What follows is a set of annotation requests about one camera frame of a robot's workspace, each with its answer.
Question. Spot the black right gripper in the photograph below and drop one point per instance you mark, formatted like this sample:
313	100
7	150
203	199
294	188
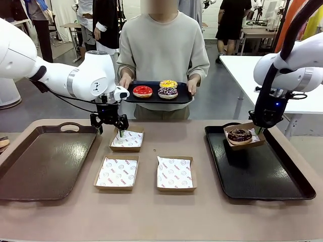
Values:
273	113

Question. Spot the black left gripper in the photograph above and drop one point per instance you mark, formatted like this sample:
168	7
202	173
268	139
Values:
108	112

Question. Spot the white printed liner paper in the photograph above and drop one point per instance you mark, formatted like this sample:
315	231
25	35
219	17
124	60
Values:
131	140
174	172
117	172
255	138

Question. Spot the chocolate glazed donut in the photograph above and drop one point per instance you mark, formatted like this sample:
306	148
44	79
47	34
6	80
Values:
239	136

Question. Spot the brown paper food box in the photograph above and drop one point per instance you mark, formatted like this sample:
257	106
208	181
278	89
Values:
176	190
113	188
126	149
242	147

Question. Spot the red glazed donut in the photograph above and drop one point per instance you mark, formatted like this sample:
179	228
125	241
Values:
142	91

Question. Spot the yellow glazed sprinkle donut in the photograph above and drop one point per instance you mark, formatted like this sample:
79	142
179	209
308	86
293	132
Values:
168	83

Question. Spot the person's left forearm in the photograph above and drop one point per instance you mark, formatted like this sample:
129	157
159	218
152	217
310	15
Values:
200	68

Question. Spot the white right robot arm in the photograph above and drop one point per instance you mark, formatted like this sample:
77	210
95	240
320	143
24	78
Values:
310	75

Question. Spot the person's right forearm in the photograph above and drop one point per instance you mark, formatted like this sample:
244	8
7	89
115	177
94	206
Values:
125	66

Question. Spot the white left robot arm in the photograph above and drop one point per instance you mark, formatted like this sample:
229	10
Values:
88	75

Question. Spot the person's right hand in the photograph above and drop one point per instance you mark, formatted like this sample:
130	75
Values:
125	82

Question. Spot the person's left hand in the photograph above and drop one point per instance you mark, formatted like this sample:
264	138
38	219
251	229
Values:
193	87

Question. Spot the white side table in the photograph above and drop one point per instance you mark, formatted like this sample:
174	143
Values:
242	70

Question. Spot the person in beige sweater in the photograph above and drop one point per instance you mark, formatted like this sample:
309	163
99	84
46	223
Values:
161	50

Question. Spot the person in black jacket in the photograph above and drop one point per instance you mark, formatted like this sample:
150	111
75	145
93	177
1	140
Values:
106	25

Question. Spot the person in grey shorts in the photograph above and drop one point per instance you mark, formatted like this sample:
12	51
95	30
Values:
87	27

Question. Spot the background work table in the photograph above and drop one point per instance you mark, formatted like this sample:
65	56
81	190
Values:
257	32

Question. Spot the wooden top background desk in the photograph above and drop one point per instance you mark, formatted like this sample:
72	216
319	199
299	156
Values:
72	25

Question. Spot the orange hanging cloth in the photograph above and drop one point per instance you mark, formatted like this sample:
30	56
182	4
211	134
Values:
283	30

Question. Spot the person in dark trousers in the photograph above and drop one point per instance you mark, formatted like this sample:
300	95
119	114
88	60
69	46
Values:
44	37

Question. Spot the tan and brown round item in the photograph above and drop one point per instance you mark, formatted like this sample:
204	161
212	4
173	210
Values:
3	144

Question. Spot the person in black shorts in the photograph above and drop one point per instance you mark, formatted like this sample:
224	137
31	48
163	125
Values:
232	25

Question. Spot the white round pedestal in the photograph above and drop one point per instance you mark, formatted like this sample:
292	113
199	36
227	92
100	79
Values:
8	93

